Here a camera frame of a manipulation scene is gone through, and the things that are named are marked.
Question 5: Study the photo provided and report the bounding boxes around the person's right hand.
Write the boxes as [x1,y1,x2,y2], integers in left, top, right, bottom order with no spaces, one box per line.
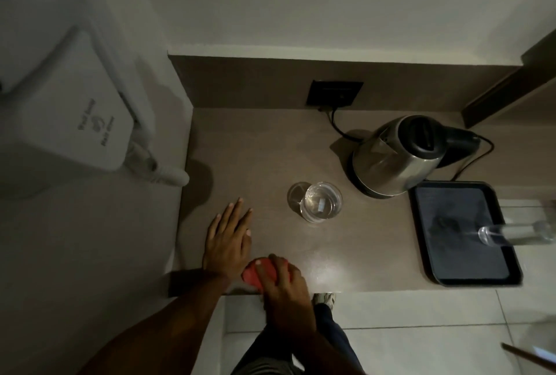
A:
[254,254,318,337]

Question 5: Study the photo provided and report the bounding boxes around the person's left hand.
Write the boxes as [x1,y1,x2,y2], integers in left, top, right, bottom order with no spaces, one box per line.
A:
[202,198,254,281]

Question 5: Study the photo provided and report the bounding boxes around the red cleaning cloth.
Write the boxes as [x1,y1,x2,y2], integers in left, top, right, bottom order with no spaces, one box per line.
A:
[242,257,301,294]

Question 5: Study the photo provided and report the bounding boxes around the person's left forearm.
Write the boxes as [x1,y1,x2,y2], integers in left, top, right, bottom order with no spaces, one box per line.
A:
[77,270,232,375]

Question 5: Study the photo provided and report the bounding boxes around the person's white shoe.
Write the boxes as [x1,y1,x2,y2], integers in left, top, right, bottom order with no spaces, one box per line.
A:
[312,292,337,311]

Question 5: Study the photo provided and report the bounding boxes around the clear drinking glass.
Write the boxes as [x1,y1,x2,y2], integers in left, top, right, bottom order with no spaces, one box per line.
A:
[287,181,344,224]

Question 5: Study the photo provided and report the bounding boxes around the person's dark blue trousers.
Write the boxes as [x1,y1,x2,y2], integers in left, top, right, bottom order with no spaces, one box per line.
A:
[231,303,365,375]

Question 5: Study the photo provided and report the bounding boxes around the stainless steel electric kettle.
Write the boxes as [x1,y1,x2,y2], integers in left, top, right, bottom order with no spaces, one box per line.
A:
[352,115,481,198]

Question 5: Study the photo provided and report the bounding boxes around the black plastic tray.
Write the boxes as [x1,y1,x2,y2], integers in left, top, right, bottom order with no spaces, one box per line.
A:
[409,180,524,288]

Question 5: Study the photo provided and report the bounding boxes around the clear plastic bottle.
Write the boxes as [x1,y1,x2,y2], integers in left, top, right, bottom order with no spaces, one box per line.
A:
[477,220,556,247]

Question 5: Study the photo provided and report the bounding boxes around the brown wooden bar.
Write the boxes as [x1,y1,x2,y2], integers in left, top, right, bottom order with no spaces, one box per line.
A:
[501,342,556,374]

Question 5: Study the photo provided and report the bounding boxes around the white appliance hose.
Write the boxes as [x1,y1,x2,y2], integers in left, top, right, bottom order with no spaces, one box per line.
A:
[124,125,190,188]

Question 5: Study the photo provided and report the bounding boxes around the black kettle power cable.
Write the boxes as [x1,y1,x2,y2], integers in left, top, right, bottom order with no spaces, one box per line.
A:
[319,105,495,182]

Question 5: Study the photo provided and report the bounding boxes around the black wall socket plate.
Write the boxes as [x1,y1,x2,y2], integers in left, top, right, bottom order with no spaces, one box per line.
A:
[306,79,365,108]

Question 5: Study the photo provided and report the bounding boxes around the white wall-mounted appliance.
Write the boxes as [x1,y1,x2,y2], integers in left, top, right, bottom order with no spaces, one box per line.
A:
[0,25,136,173]

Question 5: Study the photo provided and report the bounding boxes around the dark wooden frame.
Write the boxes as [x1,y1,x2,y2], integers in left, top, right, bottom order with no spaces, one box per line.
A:
[460,29,556,129]

